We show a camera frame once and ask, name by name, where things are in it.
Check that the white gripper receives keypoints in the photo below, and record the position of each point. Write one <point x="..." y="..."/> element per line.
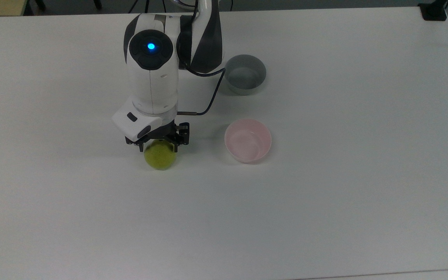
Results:
<point x="136" y="122"/>

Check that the black pole clamp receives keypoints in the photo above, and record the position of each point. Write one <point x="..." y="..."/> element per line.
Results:
<point x="434" y="11"/>

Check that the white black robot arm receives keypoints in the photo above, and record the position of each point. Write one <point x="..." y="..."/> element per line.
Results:
<point x="152" y="77"/>

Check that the grey bowl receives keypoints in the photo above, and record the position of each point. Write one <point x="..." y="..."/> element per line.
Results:
<point x="245" y="74"/>

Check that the pink bowl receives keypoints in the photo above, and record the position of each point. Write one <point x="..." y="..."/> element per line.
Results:
<point x="247" y="142"/>

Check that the green pear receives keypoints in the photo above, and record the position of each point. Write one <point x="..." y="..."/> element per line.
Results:
<point x="161" y="157"/>

